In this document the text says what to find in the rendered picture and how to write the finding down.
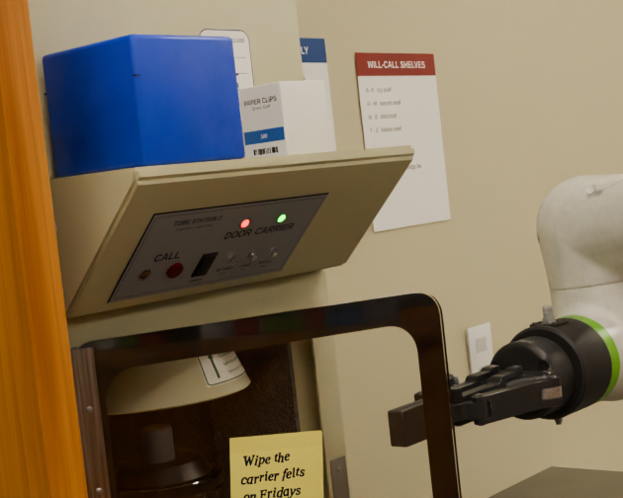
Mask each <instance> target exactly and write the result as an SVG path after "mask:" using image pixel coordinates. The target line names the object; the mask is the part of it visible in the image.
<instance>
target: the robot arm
mask: <svg viewBox="0 0 623 498"><path fill-rule="evenodd" d="M536 233H537V238H538V242H539V245H540V249H541V253H542V257H543V261H544V265H545V270H546V274H547V278H548V283H549V288H550V295H551V301H552V305H546V306H542V307H543V318H542V321H539V322H536V323H535V322H533V323H532V324H530V327H529V328H526V329H524V330H522V331H521V332H519V333H518V334H517V335H515V336H514V337H513V339H512V340H511V341H510V343H509V344H506V345H505V346H503V347H501V348H500V349H499V350H498V351H497V352H496V353H495V355H494V356H493V358H492V360H491V362H490V364H489V366H486V367H483V368H482V369H481V370H480V371H479V372H477V373H472V374H469V375H467V377H466V380H464V381H459V377H458V376H457V375H454V376H453V375H452V374H450V373H449V378H450V387H451V397H452V407H453V416H454V426H457V427H462V426H463V425H466V424H468V423H471V422H473V421H474V423H475V425H478V426H484V425H486V424H489V423H492V422H496V421H499V420H503V419H506V418H510V417H515V418H518V419H522V420H534V419H538V418H541V419H546V420H555V422H556V425H562V421H563V418H564V417H566V416H568V415H570V414H573V413H575V412H577V411H579V410H582V409H583V408H585V407H588V406H590V405H592V404H594V403H597V402H599V401H618V400H623V174H609V175H581V176H576V177H572V178H570V179H568V180H566V181H564V182H562V183H560V184H559V185H557V186H556V187H555V188H554V189H553V190H552V191H551V192H550V193H549V194H548V195H547V196H546V198H545V199H544V201H543V202H542V203H541V205H540V208H539V211H538V214H537V220H536Z"/></svg>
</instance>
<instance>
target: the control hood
mask: <svg viewBox="0 0 623 498"><path fill-rule="evenodd" d="M413 155H414V148H411V145H404V146H392V147H379V148H367V149H355V150H342V151H330V152H318V153H306V154H294V155H281V156H269V157H256V158H244V159H232V160H220V161H208V162H195V163H183V164H171V165H158V166H146V167H134V168H128V169H120V170H113V171H106V172H99V173H91V174H84V175H77V176H70V177H62V178H55V179H49V183H50V191H51V199H52V207H53V216H54V224H55V232H56V241H57V249H58V257H59V266H60V273H61V281H62V289H63V298H64V306H65V314H66V318H71V317H77V316H82V315H87V314H92V313H97V312H103V311H108V310H113V309H118V308H123V307H128V306H134V305H139V304H144V303H149V302H154V301H159V300H164V299H169V298H174V297H179V296H184V295H189V294H195V293H200V292H205V291H214V290H220V289H225V288H230V287H235V286H240V285H245V284H251V283H256V282H261V281H266V280H271V279H276V278H282V277H287V276H291V275H296V274H301V273H306V272H312V271H317V270H322V269H327V268H332V267H338V266H342V264H344V263H346V262H347V261H348V259H349V257H350V256H351V254H352V253H353V251H354V250H355V248H356V247H357V245H358V244H359V242H360V240H361V239H362V237H363V236H364V234H365V233H366V231H367V230H368V228H369V227H370V225H371V223H372V222H373V220H374V219H375V217H376V216H377V214H378V213H379V211H380V210H381V208H382V206H383V205H384V203H385V202H386V200H387V199H388V197H389V196H390V194H391V193H392V191H393V189H394V188H395V186H396V185H397V183H398V182H399V180H400V179H401V177H402V175H403V173H404V172H405V170H406V169H407V167H408V166H409V164H410V163H411V161H412V160H413ZM324 193H329V194H328V196H327V197H326V199H325V200H324V202H323V204H322V205H321V207H320V209H319V210H318V212H317V213H316V215H315V217H314V218H313V220H312V222H311V224H310V225H309V227H308V229H307V230H306V232H305V234H304V235H303V237H302V238H301V240H300V242H299V243H298V245H297V247H296V248H295V250H294V251H293V253H292V255H291V256H290V258H289V260H288V261H287V263H286V265H285V266H284V268H283V269H282V271H278V272H273V273H267V274H262V275H257V276H251V277H246V278H241V279H235V280H230V281H225V282H219V283H214V284H209V285H203V286H198V287H193V288H187V289H182V290H173V291H168V292H163V293H157V294H152V295H147V296H141V297H136V298H130V299H125V300H120V301H114V302H109V303H107V302H108V300H109V298H110V296H111V294H112V292H113V290H114V288H115V287H116V285H117V283H118V281H119V279H120V277H121V275H122V273H123V271H124V269H125V268H126V266H127V264H128V262H129V260H130V258H131V256H132V254H133V252H134V250H135V248H136V246H137V244H138V242H139V240H140V238H141V237H142V235H143V234H144V232H145V230H146V228H147V226H148V224H149V222H150V220H151V218H152V217H153V215H154V214H155V213H161V212H170V211H177V210H185V209H194V208H209V207H217V206H226V205H234V204H242V203H251V202H259V201H267V200H276V199H283V198H291V197H300V196H308V195H316V194H324Z"/></svg>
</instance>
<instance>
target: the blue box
mask: <svg viewBox="0 0 623 498"><path fill-rule="evenodd" d="M43 68H44V83H45V91H46V93H44V94H45V95H46V99H47V108H48V116H49V124H50V132H51V141H52V149H53V157H54V166H55V174H56V176H57V177H58V178H62V177H70V176H77V175H84V174H91V173H99V172H106V171H113V170H120V169H128V168H134V167H146V166H158V165H171V164H183V163H195V162H208V161H220V160H232V159H242V158H243V157H244V156H245V151H244V142H243V133H242V124H241V115H240V106H239V98H238V89H237V80H236V75H238V74H236V71H235V62H234V54H233V45H232V39H231V38H229V37H207V36H171V35H137V34H131V35H127V36H123V37H118V38H114V39H110V40H106V41H99V42H95V43H91V44H87V45H82V46H79V47H75V48H71V49H67V50H63V51H59V52H55V53H51V54H47V55H45V56H44V57H43Z"/></svg>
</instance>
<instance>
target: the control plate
mask: <svg viewBox="0 0 623 498"><path fill-rule="evenodd" d="M328 194H329V193H324V194H316V195H308V196H300V197H291V198H283V199H276V200H267V201H259V202H251V203H242V204H234V205H226V206H217V207H202V208H194V209H185V210H177V211H170V212H161V213H155V214H154V215H153V217H152V218H151V220H150V222H149V224H148V226H147V228H146V230H145V232H144V234H143V235H142V237H141V238H140V240H139V242H138V244H137V246H136V248H135V250H134V252H133V254H132V256H131V258H130V260H129V262H128V264H127V266H126V268H125V269H124V271H123V273H122V275H121V277H120V279H119V281H118V283H117V285H116V287H115V288H114V290H113V292H112V294H111V296H110V298H109V300H108V302H107V303H109V302H114V301H120V300H125V299H130V298H136V297H141V296H147V295H152V294H157V293H163V292H168V291H178V290H182V289H187V288H193V287H198V286H203V285H209V284H214V283H219V282H225V281H230V280H235V279H241V278H246V277H251V276H257V275H262V274H267V273H273V272H278V271H282V269H283V268H284V266H285V265H286V263H287V261H288V260H289V258H290V256H291V255H292V253H293V251H294V250H295V248H296V247H297V245H298V243H299V242H300V240H301V238H302V237H303V235H304V234H305V232H306V230H307V229H308V227H309V225H310V224H311V222H312V220H313V218H314V217H315V215H316V213H317V212H318V210H319V209H320V207H321V205H322V204H323V202H324V200H325V199H326V197H327V196H328ZM282 213H286V214H287V217H286V218H285V220H284V221H282V222H281V223H277V222H276V219H277V217H278V216H279V215H280V214H282ZM246 218H250V219H251V220H250V223H249V224H248V225H247V226H246V227H244V228H240V227H239V225H240V223H241V222H242V221H243V220H244V219H246ZM273 247H275V248H276V249H277V250H276V253H277V255H276V256H275V257H273V256H272V255H271V256H268V255H267V253H268V252H269V250H270V249H272V248H273ZM252 251H256V252H257V253H256V256H257V259H256V260H254V261H253V260H252V259H250V260H249V259H247V256H248V254H249V253H250V252H252ZM214 252H219V254H218V256H217V257H216V259H215V261H214V262H213V264H212V265H211V267H210V268H209V270H208V272H207V274H206V275H204V276H199V277H194V278H191V276H192V274H193V272H194V271H195V269H196V267H197V265H198V264H199V262H200V260H201V258H202V256H203V255H204V254H208V253H214ZM232 254H234V255H235V256H236V257H235V260H236V262H235V263H234V264H232V263H228V262H227V261H226V259H227V258H228V256H230V255H232ZM176 263H181V264H182V265H183V267H184V268H183V271H182V273H181V274H180V275H179V276H178V277H176V278H173V279H169V278H168V277H167V275H166V272H167V270H168V269H169V268H170V267H171V266H172V265H174V264H176ZM144 270H150V275H149V276H148V277H147V278H146V279H144V280H142V281H140V280H139V279H138V276H139V274H140V273H141V272H142V271H144Z"/></svg>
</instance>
